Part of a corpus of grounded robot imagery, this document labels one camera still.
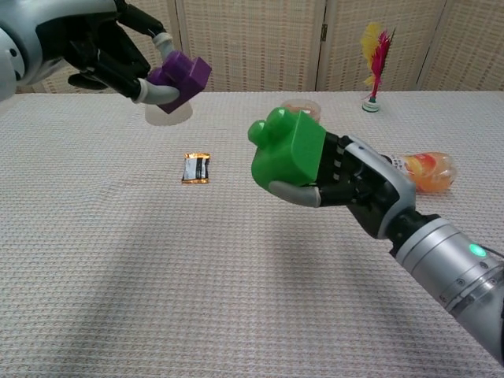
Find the green toy block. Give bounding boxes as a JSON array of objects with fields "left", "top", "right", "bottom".
[{"left": 246, "top": 106, "right": 328, "bottom": 189}]

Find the purple toy block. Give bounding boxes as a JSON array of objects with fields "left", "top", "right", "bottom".
[{"left": 148, "top": 50, "right": 213, "bottom": 115}]

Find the orange black snack packet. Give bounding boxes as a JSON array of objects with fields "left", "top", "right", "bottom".
[{"left": 180, "top": 151, "right": 213, "bottom": 186}]

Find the yellow red feather shuttlecock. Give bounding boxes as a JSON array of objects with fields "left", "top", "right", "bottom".
[{"left": 361, "top": 21, "right": 397, "bottom": 113}]

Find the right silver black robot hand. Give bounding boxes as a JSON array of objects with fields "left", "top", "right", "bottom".
[{"left": 271, "top": 132, "right": 442, "bottom": 241}]

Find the white woven tablecloth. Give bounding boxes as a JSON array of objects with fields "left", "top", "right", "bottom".
[{"left": 0, "top": 91, "right": 504, "bottom": 378}]

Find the orange juice drink bottle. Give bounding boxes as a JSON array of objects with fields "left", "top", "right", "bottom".
[{"left": 387, "top": 151, "right": 459, "bottom": 194}]

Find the clear plastic snack jar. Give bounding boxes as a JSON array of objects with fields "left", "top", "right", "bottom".
[{"left": 280, "top": 98, "right": 322, "bottom": 121}]

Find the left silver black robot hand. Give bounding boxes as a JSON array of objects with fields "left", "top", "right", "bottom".
[{"left": 0, "top": 0, "right": 186, "bottom": 106}]

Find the upturned cream ceramic bowl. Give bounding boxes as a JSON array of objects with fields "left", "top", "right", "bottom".
[{"left": 143, "top": 98, "right": 194, "bottom": 127}]

